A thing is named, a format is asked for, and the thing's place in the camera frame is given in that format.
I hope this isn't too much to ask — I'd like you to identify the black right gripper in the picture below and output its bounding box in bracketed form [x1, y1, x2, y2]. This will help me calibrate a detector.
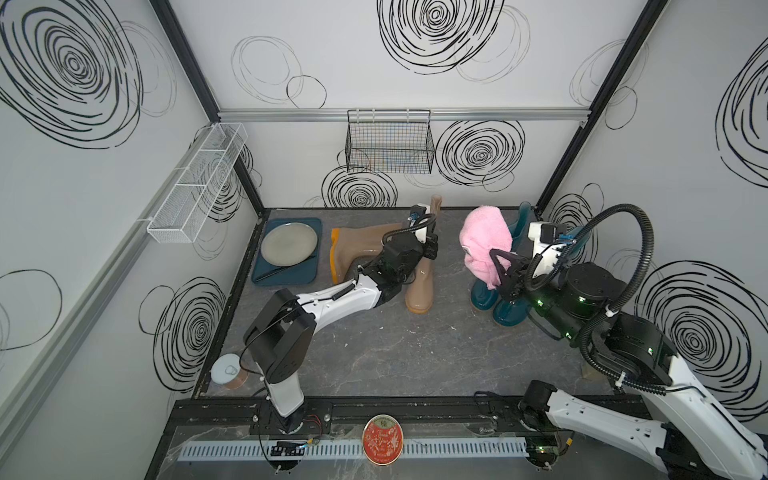
[488, 244, 583, 342]

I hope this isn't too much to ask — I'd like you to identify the beige rubber boot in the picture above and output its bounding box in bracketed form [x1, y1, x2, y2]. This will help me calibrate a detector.
[405, 194, 443, 314]
[330, 223, 403, 284]

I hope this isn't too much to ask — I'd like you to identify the green rubber boot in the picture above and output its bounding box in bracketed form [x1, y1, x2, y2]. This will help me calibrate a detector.
[490, 224, 590, 326]
[470, 201, 532, 311]

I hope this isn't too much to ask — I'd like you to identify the pink microfiber cloth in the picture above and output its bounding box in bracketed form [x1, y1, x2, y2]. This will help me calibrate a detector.
[459, 206, 513, 290]

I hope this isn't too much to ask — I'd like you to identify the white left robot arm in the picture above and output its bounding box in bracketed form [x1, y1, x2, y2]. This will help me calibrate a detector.
[244, 213, 438, 420]

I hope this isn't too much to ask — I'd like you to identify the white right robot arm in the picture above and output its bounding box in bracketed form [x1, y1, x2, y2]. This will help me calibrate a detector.
[489, 245, 767, 479]

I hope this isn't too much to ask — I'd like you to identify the grey round plate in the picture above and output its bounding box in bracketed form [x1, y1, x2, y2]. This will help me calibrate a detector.
[261, 222, 318, 267]

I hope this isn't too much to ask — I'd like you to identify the black knife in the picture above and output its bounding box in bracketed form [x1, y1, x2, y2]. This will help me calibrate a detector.
[252, 255, 316, 283]

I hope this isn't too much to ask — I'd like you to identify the teal rectangular tray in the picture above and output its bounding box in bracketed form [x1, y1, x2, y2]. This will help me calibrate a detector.
[251, 217, 323, 287]

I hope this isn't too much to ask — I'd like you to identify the copper tape roll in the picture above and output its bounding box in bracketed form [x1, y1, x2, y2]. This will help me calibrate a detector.
[210, 353, 248, 390]

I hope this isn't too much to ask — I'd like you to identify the black wire basket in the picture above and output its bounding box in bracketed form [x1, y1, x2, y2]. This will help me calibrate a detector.
[344, 120, 436, 175]

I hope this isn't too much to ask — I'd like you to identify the grey wall rail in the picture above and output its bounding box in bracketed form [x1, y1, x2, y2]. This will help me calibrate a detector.
[218, 107, 591, 123]

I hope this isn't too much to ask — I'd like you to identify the white slotted cable duct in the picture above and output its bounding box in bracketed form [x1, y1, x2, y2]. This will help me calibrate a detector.
[178, 437, 529, 462]

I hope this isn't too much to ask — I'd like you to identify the white wire shelf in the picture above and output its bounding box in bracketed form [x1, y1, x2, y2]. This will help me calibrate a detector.
[147, 123, 248, 244]

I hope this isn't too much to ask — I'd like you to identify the black mounting rail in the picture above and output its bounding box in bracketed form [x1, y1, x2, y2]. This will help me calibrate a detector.
[164, 393, 552, 436]

